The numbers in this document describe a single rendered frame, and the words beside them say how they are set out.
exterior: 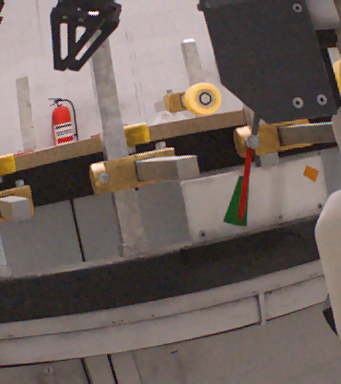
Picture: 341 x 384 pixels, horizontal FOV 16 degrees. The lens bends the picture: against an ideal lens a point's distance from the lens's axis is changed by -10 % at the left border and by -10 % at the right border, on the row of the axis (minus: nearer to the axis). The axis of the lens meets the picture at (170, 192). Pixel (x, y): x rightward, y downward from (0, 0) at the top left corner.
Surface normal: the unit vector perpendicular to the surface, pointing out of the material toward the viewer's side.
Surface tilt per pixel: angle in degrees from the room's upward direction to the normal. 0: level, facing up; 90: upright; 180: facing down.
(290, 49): 90
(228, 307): 90
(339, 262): 90
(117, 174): 90
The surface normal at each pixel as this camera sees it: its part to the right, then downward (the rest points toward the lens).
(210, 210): 0.22, 0.01
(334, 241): -0.17, 0.08
